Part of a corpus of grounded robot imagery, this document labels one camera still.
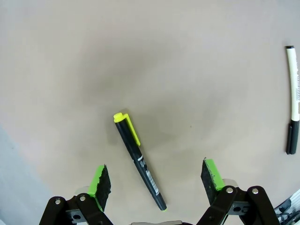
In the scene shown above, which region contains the black highlighter pen yellow cap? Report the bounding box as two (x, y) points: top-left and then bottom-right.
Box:
(113, 112), (168, 213)

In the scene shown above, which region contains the white marker pen black cap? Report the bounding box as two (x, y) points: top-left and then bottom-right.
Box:
(285, 45), (300, 155)

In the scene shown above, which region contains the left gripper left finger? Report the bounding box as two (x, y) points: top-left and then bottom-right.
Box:
(38, 164), (113, 225)

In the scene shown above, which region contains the slotted aluminium base plate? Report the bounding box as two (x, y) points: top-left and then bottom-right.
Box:
(287, 189), (300, 211)

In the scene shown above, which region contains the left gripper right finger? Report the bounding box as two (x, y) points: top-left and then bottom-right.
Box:
(196, 158), (281, 225)

